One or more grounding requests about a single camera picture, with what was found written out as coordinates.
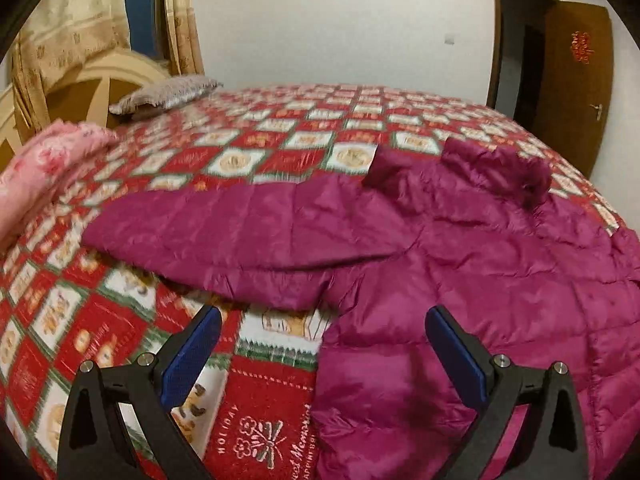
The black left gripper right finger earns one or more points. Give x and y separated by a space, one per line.
551 443

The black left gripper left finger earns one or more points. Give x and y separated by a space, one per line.
94 441

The magenta quilted down jacket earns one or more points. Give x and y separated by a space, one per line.
476 231

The red patchwork bear bedspread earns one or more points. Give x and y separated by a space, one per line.
248 414

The pink floral blanket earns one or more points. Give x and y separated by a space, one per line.
46 162

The cream wooden headboard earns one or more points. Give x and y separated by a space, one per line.
82 95

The grey striped pillow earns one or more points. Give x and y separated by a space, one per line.
164 95

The brown wooden door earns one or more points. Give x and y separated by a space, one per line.
564 119

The red door decoration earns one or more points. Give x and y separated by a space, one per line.
580 47

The beige patterned curtain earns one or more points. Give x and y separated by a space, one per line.
61 35

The metal door handle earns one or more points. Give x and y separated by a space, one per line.
598 111

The white wall switch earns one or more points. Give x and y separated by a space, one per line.
450 38

